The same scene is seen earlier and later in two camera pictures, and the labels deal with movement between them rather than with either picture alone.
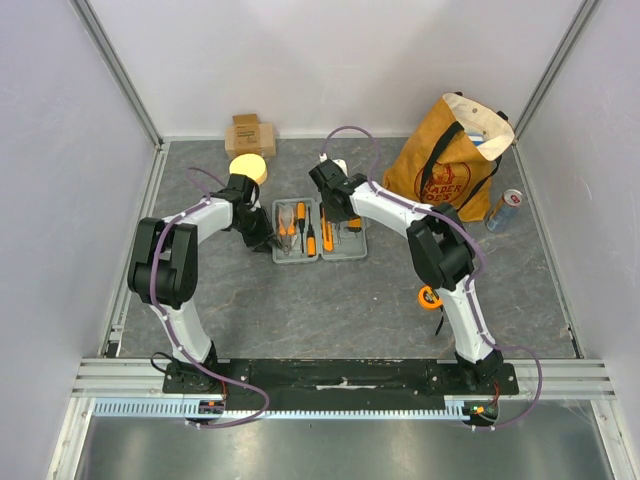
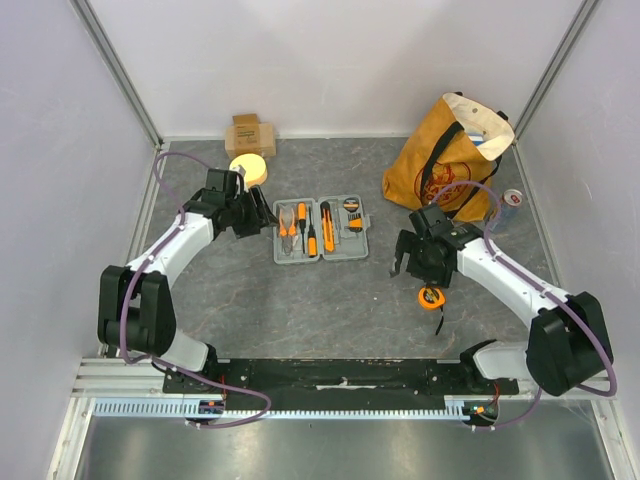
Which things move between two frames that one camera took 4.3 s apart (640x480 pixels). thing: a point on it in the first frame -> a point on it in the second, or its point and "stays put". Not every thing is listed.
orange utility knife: (327, 233) stays put
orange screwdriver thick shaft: (311, 240) stays put
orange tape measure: (430, 298) stays put
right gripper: (343, 215) -> (409, 253)
